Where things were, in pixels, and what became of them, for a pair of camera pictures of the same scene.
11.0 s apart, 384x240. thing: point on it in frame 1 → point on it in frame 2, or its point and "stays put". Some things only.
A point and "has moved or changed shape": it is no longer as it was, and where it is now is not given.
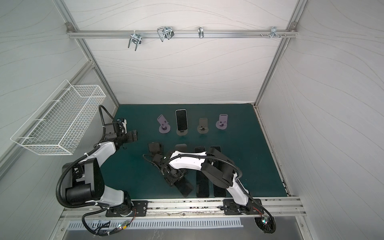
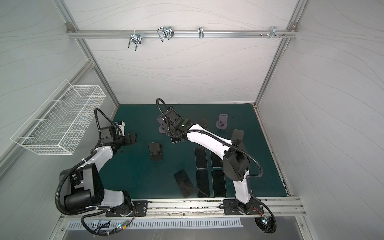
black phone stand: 155,148 stays put
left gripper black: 130,139 stays put
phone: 181,115 has moved or changed shape
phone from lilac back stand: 202,185 stays put
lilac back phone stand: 222,124 stays put
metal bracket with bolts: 273,32 stays put
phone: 184,187 stays put
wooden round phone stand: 181,147 → 238,136
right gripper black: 173,178 → 164,121
